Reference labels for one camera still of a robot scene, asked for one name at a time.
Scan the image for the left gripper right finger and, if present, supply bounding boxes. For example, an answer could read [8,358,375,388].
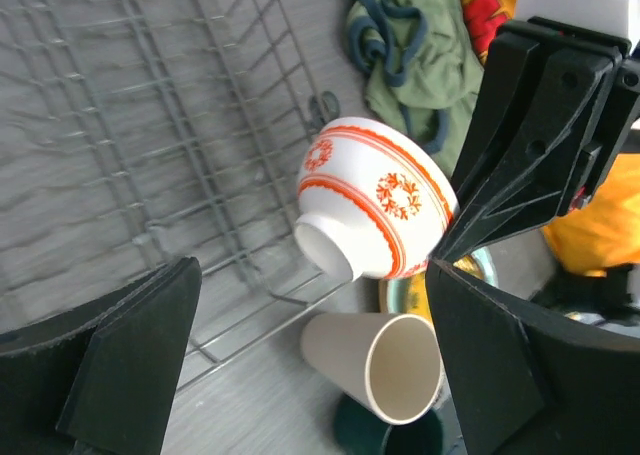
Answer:
[428,277,639,454]

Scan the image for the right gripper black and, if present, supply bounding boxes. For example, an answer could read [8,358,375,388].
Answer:
[432,17,639,262]

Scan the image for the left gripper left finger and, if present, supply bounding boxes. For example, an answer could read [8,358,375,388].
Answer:
[1,257,202,454]

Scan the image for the beige tumbler cup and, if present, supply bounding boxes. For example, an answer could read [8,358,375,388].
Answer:
[300,313,444,425]

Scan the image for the dark green mug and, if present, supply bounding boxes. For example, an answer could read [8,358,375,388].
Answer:
[333,395,444,455]

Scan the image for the white orange patterned bowl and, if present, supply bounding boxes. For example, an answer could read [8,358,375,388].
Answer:
[294,117,458,281]

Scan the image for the yellow patterned small plate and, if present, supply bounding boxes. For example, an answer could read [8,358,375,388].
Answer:
[403,255,485,323]

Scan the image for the green flower plate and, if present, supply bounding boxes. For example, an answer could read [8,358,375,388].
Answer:
[378,247,498,314]

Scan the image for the green shirt with blue trim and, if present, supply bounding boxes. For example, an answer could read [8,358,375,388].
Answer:
[345,0,483,176]

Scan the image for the orange Mickey Mouse towel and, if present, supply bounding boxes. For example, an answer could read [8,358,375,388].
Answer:
[461,0,639,276]

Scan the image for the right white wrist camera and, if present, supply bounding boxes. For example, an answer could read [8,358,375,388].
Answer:
[513,0,639,53]

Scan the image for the grey wire dish rack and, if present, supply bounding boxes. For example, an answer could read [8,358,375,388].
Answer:
[1,0,340,391]

